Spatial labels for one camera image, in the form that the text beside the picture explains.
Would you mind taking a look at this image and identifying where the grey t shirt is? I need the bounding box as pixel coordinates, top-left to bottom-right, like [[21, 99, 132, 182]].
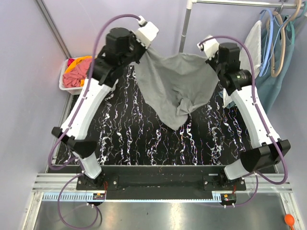
[[134, 48, 218, 130]]

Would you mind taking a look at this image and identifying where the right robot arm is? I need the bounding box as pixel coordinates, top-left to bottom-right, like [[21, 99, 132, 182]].
[[207, 42, 291, 180]]

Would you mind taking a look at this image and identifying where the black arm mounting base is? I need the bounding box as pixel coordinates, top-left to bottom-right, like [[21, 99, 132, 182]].
[[76, 165, 246, 202]]

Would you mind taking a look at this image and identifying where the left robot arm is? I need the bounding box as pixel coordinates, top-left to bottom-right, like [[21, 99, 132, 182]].
[[52, 27, 157, 179]]

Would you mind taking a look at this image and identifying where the white hanging cloth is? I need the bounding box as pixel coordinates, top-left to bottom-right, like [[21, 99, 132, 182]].
[[219, 20, 262, 108]]

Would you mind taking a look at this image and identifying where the blue plastic hanger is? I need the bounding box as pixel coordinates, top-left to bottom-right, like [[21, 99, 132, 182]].
[[259, 9, 283, 77]]

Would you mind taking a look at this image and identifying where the beige plastic hanger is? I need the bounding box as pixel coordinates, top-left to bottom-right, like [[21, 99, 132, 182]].
[[271, 0, 302, 78]]

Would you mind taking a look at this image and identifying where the orange shirt in basket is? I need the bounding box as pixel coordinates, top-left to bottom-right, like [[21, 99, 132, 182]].
[[64, 56, 95, 87]]

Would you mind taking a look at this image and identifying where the teal hanging garment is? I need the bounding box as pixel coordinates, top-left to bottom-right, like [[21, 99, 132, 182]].
[[255, 15, 295, 113]]

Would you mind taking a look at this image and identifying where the magenta garment in basket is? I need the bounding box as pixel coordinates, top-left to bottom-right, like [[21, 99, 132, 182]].
[[67, 58, 74, 67]]

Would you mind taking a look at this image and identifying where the metal clothes rack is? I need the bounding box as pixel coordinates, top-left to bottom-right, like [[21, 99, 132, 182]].
[[179, 0, 297, 52]]

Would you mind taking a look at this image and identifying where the pink shirt in basket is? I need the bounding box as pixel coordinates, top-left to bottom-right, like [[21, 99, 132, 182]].
[[62, 58, 93, 88]]

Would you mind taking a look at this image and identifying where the white laundry basket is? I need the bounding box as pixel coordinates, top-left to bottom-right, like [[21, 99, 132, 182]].
[[59, 59, 83, 95]]

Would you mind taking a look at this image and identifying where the teal plastic hanger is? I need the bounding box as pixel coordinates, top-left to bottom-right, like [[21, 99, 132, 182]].
[[285, 22, 295, 46]]

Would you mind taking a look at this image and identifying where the orange ball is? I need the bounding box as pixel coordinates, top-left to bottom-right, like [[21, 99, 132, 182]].
[[284, 214, 295, 230]]

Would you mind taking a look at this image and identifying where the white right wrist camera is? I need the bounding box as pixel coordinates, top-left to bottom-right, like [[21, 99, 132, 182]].
[[197, 38, 219, 60]]

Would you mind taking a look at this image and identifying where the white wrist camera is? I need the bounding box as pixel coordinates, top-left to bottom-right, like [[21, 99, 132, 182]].
[[197, 38, 219, 60], [134, 15, 159, 49]]

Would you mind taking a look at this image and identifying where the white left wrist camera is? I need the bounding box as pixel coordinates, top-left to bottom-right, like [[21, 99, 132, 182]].
[[134, 15, 159, 49]]

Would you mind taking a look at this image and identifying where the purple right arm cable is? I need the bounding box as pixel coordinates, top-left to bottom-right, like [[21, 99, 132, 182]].
[[198, 35, 290, 208]]

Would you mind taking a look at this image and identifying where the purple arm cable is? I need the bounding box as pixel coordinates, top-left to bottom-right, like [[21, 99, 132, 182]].
[[198, 35, 290, 208], [47, 13, 144, 228]]

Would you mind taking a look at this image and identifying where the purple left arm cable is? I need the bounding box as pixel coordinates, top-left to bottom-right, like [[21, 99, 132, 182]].
[[47, 13, 144, 228]]

